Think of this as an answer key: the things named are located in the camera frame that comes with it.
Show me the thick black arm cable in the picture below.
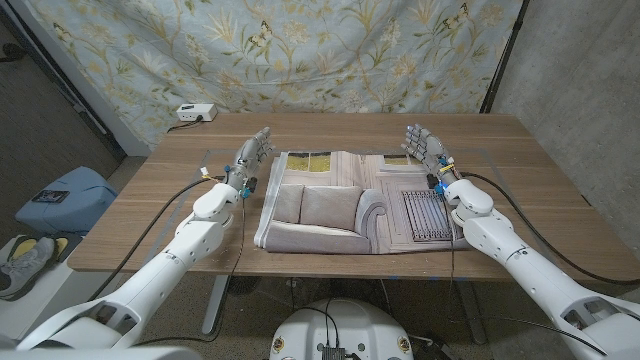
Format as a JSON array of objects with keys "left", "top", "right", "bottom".
[
  {"left": 88, "top": 175, "right": 226, "bottom": 302},
  {"left": 458, "top": 171, "right": 640, "bottom": 287}
]

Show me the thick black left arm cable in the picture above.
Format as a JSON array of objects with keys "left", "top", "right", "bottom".
[{"left": 88, "top": 175, "right": 226, "bottom": 302}]

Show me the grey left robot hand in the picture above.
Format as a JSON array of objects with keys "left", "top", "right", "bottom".
[{"left": 225, "top": 126, "right": 276, "bottom": 194}]

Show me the black power strip cable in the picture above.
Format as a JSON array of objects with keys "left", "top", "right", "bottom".
[{"left": 166, "top": 115, "right": 204, "bottom": 134}]

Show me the floral print backdrop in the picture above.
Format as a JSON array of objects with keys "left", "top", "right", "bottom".
[{"left": 22, "top": 0, "right": 524, "bottom": 151}]

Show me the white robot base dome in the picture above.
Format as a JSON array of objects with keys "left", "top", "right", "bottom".
[{"left": 269, "top": 298, "right": 415, "bottom": 360}]

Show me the black backdrop stand pole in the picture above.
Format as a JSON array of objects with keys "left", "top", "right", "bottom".
[{"left": 479, "top": 0, "right": 530, "bottom": 114}]

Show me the black slanted wall strip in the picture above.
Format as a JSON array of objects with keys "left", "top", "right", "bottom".
[{"left": 0, "top": 4, "right": 126, "bottom": 161}]

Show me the black round wall fixture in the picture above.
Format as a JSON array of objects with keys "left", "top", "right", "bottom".
[{"left": 0, "top": 43, "right": 29, "bottom": 64}]

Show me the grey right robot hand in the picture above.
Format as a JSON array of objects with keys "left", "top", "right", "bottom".
[{"left": 401, "top": 123, "right": 462, "bottom": 188}]

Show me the white table leg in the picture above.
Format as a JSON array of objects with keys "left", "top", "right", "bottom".
[{"left": 201, "top": 274, "right": 231, "bottom": 335}]

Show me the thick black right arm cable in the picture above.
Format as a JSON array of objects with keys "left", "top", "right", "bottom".
[{"left": 458, "top": 171, "right": 640, "bottom": 287}]

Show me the thin black base cable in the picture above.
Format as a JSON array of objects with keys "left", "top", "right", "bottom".
[{"left": 291, "top": 305, "right": 341, "bottom": 347}]

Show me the grey sneaker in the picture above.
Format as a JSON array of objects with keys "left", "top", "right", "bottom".
[{"left": 0, "top": 236, "right": 56, "bottom": 300}]

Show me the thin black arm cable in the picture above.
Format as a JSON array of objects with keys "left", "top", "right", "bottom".
[
  {"left": 439, "top": 192, "right": 609, "bottom": 357},
  {"left": 134, "top": 194, "right": 247, "bottom": 347}
]

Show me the black round fan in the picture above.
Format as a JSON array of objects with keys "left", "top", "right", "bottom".
[{"left": 227, "top": 275, "right": 261, "bottom": 296}]

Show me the white power strip box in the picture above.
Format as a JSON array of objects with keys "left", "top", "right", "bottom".
[{"left": 175, "top": 103, "right": 219, "bottom": 123}]

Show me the grey table leg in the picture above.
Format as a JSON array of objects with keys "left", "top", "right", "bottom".
[{"left": 454, "top": 279, "right": 489, "bottom": 345}]

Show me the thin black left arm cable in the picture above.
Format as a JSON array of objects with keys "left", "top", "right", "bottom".
[{"left": 134, "top": 194, "right": 247, "bottom": 347}]

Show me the white floor board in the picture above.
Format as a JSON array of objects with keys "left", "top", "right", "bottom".
[{"left": 0, "top": 234, "right": 116, "bottom": 341}]

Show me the sofa print cloth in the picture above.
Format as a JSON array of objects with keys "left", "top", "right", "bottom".
[{"left": 253, "top": 149, "right": 474, "bottom": 255}]

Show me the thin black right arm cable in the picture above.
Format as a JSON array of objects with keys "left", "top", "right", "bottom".
[{"left": 439, "top": 192, "right": 609, "bottom": 357}]

